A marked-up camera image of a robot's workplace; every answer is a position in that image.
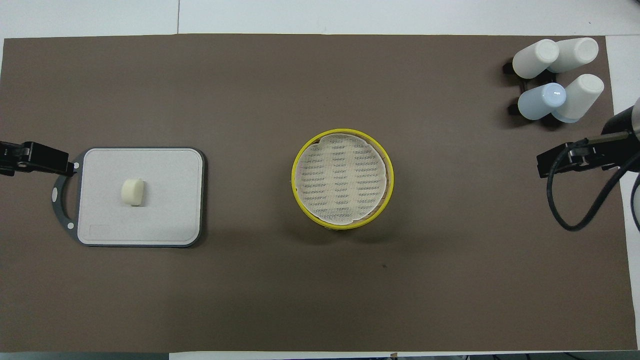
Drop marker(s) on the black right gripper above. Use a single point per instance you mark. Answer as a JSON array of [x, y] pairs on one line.
[[587, 156]]

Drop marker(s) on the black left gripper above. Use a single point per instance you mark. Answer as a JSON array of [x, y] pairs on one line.
[[11, 157]]

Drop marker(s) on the small white steamed bun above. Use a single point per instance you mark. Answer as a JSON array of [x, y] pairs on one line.
[[133, 192]]

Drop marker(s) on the white mesh steamer liner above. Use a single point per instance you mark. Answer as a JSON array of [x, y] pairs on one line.
[[340, 180]]

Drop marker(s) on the yellow-rimmed bamboo steamer tier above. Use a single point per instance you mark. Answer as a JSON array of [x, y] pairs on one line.
[[297, 190]]

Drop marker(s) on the light blue plastic cup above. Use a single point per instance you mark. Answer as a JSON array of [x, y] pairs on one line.
[[540, 102]]

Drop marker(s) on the white cup with bluish rim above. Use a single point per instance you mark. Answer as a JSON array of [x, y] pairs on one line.
[[580, 97]]

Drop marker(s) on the black cup rack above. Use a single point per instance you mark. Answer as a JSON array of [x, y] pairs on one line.
[[509, 67]]

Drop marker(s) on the white plastic cup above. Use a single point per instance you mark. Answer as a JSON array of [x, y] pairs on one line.
[[575, 54], [532, 59]]

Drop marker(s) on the white cutting board grey rim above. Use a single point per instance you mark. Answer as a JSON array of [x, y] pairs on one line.
[[165, 200]]

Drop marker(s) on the large brown table mat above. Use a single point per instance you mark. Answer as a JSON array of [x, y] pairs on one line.
[[300, 75]]

